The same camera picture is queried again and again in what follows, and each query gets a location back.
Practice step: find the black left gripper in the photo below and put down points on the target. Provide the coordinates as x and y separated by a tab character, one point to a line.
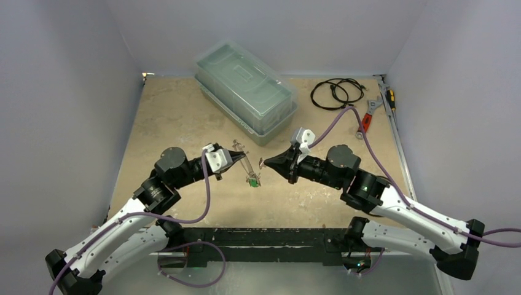
234	155

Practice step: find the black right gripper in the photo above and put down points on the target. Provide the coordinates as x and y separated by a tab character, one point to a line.
293	163

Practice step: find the steel perforated key plate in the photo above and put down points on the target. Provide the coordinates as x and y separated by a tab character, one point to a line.
245	163

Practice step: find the keys with black tag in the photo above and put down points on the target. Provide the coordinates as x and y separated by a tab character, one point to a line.
261	163

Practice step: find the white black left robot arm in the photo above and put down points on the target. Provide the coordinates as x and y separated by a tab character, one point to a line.
141	226

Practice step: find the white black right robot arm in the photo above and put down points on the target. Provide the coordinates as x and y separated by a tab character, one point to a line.
445	241

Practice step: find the green key tag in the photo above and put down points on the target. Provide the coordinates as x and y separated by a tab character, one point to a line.
254	182

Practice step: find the clear green plastic storage box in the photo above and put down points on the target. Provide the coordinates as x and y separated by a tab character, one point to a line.
253	96

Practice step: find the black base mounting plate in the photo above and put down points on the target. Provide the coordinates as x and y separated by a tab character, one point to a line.
327	246

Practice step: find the black yellow screwdriver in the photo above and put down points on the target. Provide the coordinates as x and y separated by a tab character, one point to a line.
391	99

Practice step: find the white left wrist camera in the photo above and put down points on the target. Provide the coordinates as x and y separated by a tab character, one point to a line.
215	157

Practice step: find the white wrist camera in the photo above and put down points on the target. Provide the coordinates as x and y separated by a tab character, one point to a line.
215	157
302	139

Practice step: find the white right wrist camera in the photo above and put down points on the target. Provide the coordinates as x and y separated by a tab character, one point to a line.
302	139

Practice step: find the red handled adjustable wrench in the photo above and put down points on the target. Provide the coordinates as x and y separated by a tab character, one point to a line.
367	119

